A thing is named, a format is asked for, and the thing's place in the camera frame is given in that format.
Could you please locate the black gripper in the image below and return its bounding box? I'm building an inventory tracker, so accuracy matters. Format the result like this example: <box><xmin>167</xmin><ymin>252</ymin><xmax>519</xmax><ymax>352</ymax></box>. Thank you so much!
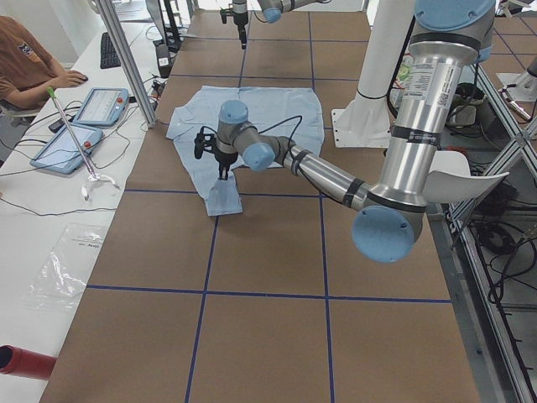
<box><xmin>214</xmin><ymin>149</ymin><xmax>238</xmax><ymax>181</ymax></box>
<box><xmin>233</xmin><ymin>12</ymin><xmax>248</xmax><ymax>50</ymax></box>

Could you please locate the light blue button-up shirt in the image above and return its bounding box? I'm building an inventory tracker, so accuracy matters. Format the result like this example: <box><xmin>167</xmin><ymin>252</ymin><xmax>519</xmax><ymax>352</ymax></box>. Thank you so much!
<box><xmin>166</xmin><ymin>86</ymin><xmax>325</xmax><ymax>217</ymax></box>

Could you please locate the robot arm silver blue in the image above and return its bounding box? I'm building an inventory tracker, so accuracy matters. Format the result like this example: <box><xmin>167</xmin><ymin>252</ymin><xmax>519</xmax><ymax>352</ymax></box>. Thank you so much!
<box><xmin>219</xmin><ymin>0</ymin><xmax>328</xmax><ymax>50</ymax></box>
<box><xmin>195</xmin><ymin>1</ymin><xmax>500</xmax><ymax>263</ymax></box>

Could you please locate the person's right hand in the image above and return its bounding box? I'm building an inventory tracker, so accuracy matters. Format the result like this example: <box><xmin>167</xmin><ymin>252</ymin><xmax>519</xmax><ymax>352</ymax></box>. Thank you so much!
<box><xmin>60</xmin><ymin>71</ymin><xmax>88</xmax><ymax>88</ymax></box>

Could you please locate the black power adapter with label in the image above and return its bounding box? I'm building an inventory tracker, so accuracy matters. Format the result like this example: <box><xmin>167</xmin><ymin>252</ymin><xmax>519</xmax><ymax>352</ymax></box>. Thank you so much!
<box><xmin>155</xmin><ymin>43</ymin><xmax>173</xmax><ymax>78</ymax></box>

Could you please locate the white rod stand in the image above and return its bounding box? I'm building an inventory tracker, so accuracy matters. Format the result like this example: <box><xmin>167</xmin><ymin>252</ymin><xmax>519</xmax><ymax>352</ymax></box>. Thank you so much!
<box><xmin>81</xmin><ymin>173</ymin><xmax>120</xmax><ymax>201</ymax></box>

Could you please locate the black keyboard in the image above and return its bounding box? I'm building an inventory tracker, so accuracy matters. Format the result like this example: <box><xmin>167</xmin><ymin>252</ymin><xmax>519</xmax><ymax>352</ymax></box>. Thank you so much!
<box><xmin>100</xmin><ymin>32</ymin><xmax>121</xmax><ymax>70</ymax></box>

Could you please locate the blue teach pendant far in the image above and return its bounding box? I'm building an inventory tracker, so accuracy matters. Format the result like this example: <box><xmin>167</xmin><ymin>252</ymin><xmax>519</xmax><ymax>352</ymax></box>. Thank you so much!
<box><xmin>73</xmin><ymin>87</ymin><xmax>128</xmax><ymax>128</ymax></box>

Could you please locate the blue teach pendant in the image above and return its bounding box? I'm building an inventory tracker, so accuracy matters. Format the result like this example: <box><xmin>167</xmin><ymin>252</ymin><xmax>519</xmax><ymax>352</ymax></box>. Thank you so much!
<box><xmin>73</xmin><ymin>87</ymin><xmax>128</xmax><ymax>128</ymax></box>
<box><xmin>30</xmin><ymin>123</ymin><xmax>103</xmax><ymax>175</ymax></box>

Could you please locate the blue teach pendant near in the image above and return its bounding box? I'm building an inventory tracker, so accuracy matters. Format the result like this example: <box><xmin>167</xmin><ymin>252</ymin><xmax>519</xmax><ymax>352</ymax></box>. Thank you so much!
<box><xmin>30</xmin><ymin>123</ymin><xmax>103</xmax><ymax>175</ymax></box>

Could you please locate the clear plastic bag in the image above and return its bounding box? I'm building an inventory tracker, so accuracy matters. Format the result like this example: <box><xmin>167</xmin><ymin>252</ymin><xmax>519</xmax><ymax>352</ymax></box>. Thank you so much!
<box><xmin>23</xmin><ymin>223</ymin><xmax>108</xmax><ymax>312</ymax></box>

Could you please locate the pink rod green tip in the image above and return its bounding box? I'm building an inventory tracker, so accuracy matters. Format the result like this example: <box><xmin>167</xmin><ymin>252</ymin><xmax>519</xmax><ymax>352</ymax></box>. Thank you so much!
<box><xmin>46</xmin><ymin>86</ymin><xmax>99</xmax><ymax>181</ymax></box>

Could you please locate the person in brown shirt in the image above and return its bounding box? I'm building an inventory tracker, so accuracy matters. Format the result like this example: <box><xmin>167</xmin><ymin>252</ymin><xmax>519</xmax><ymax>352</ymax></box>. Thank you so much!
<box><xmin>1</xmin><ymin>16</ymin><xmax>75</xmax><ymax>110</ymax></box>

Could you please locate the red cylinder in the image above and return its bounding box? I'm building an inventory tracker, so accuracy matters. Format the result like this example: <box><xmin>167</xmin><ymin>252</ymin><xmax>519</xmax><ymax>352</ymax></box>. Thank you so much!
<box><xmin>1</xmin><ymin>345</ymin><xmax>56</xmax><ymax>380</ymax></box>

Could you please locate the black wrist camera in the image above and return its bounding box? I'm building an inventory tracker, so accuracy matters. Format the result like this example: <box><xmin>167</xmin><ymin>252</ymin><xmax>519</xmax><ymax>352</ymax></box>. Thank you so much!
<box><xmin>220</xmin><ymin>7</ymin><xmax>234</xmax><ymax>24</ymax></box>
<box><xmin>194</xmin><ymin>126</ymin><xmax>216</xmax><ymax>160</ymax></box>

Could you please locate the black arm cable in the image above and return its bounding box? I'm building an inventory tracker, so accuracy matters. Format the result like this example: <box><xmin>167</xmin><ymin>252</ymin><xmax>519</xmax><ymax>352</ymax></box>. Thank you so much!
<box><xmin>251</xmin><ymin>115</ymin><xmax>305</xmax><ymax>177</ymax></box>

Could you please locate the aluminium frame post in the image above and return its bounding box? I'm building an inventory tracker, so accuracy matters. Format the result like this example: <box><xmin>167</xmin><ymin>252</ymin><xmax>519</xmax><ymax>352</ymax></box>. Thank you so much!
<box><xmin>95</xmin><ymin>0</ymin><xmax>157</xmax><ymax>128</ymax></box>

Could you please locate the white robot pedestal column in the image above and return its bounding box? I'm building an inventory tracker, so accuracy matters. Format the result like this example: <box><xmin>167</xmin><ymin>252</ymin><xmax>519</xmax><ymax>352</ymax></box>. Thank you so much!
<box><xmin>331</xmin><ymin>0</ymin><xmax>414</xmax><ymax>148</ymax></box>

